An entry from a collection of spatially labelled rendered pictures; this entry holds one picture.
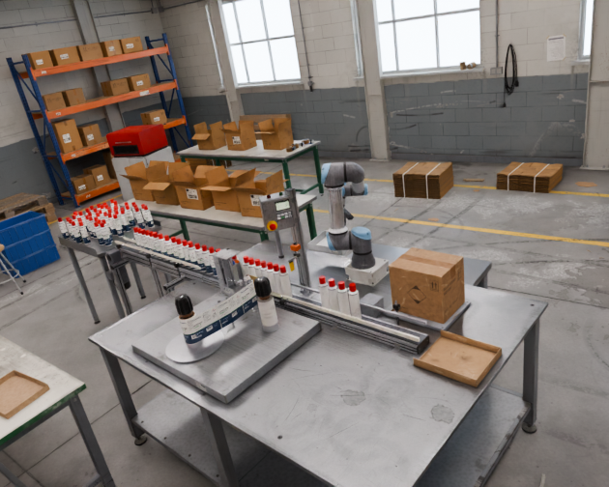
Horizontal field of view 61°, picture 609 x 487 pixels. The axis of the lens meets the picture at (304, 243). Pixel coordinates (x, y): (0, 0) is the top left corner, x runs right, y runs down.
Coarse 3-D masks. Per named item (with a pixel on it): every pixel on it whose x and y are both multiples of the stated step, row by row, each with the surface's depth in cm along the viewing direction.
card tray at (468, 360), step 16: (448, 336) 249; (464, 336) 243; (432, 352) 242; (448, 352) 240; (464, 352) 238; (480, 352) 236; (496, 352) 234; (432, 368) 229; (448, 368) 229; (464, 368) 228; (480, 368) 226
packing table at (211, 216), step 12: (120, 204) 575; (156, 204) 553; (300, 204) 480; (168, 216) 530; (180, 216) 508; (192, 216) 496; (204, 216) 490; (216, 216) 485; (228, 216) 479; (240, 216) 474; (312, 216) 501; (240, 228) 467; (252, 228) 448; (264, 228) 443; (312, 228) 504; (264, 240) 451
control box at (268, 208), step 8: (264, 200) 282; (272, 200) 282; (280, 200) 283; (264, 208) 282; (272, 208) 283; (264, 216) 285; (272, 216) 285; (264, 224) 293; (280, 224) 288; (288, 224) 289
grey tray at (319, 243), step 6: (324, 234) 355; (312, 240) 346; (318, 240) 351; (324, 240) 352; (312, 246) 341; (318, 246) 338; (324, 246) 334; (330, 252) 334; (336, 252) 330; (342, 252) 328
